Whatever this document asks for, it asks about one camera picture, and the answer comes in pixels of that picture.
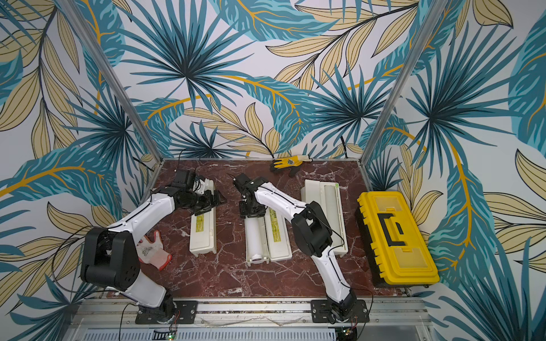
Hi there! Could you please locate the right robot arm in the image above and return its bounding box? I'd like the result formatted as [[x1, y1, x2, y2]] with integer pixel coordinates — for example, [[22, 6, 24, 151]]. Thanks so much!
[[233, 173, 357, 322]]

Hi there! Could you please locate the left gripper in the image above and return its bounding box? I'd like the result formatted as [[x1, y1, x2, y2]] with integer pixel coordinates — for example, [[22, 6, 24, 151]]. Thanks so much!
[[181, 188, 228, 217]]

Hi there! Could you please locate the red white work glove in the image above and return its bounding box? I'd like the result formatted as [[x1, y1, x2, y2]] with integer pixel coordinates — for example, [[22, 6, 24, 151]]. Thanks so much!
[[136, 231, 172, 271]]

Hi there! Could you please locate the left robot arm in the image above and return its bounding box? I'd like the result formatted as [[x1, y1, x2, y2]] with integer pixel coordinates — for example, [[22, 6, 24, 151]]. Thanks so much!
[[80, 186, 226, 308]]

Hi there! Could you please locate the yellow black work glove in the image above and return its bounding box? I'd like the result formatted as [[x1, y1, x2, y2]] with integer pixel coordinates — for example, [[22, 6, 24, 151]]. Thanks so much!
[[270, 155, 313, 178]]

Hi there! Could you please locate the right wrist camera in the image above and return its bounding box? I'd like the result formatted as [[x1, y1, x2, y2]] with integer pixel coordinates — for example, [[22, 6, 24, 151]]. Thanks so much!
[[233, 173, 255, 196]]

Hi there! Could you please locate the white wrap dispenser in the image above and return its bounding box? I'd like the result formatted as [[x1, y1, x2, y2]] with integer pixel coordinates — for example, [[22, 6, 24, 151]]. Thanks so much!
[[246, 208, 292, 266], [188, 178, 218, 257], [301, 179, 348, 257]]

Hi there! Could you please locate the plastic wrap roll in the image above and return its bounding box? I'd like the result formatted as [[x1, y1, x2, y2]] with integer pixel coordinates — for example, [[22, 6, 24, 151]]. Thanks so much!
[[245, 217, 269, 264]]

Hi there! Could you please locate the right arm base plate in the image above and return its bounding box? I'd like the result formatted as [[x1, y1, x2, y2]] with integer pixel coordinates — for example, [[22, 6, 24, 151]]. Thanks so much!
[[310, 300, 370, 324]]

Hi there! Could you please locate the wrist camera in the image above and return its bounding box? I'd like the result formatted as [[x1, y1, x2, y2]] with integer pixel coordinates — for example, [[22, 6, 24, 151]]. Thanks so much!
[[233, 173, 255, 196], [171, 170, 200, 192]]

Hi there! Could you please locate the aluminium front rail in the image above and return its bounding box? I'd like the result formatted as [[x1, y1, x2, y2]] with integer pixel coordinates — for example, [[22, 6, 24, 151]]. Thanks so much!
[[71, 296, 432, 328]]

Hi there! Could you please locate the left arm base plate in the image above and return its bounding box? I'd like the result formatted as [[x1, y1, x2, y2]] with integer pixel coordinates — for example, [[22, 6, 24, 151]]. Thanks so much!
[[135, 301, 198, 325]]

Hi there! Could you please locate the yellow black toolbox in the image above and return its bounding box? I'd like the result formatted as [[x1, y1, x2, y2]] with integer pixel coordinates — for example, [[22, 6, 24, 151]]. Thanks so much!
[[356, 191, 439, 288]]

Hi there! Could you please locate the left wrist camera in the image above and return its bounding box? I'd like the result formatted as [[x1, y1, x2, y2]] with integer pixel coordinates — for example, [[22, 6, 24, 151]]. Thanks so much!
[[171, 170, 200, 192]]

